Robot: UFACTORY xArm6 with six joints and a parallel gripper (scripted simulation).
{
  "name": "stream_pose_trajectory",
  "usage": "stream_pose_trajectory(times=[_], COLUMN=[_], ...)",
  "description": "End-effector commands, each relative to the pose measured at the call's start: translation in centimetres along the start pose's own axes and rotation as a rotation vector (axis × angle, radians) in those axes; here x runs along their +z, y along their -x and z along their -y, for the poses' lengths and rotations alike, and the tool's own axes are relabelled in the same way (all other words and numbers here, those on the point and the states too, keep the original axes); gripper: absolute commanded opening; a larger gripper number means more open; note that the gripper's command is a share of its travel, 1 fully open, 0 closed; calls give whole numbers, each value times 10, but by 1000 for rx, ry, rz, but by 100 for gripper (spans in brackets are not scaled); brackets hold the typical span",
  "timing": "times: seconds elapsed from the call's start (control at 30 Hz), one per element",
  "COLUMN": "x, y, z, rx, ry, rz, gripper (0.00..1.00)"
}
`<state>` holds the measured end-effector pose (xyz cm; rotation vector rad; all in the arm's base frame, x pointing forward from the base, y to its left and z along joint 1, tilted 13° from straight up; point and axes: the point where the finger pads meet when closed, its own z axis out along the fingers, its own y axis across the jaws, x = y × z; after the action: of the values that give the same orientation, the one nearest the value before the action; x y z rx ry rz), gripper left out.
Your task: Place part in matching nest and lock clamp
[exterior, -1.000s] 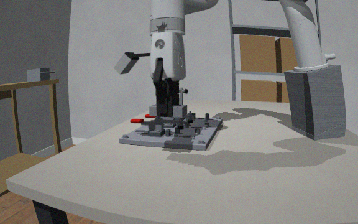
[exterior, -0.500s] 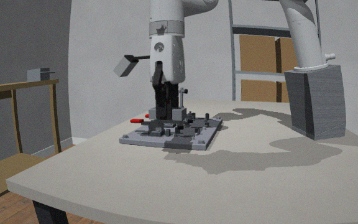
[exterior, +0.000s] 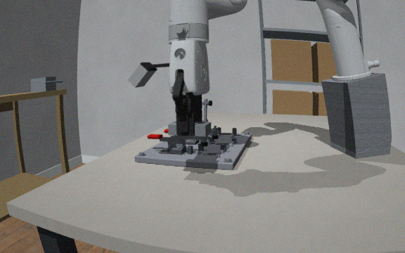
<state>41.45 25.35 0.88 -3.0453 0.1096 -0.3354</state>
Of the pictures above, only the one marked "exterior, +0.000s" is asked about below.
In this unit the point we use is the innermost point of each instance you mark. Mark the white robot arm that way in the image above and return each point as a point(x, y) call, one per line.
point(190, 19)

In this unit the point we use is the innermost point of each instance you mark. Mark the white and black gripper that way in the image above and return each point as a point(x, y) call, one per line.
point(189, 75)

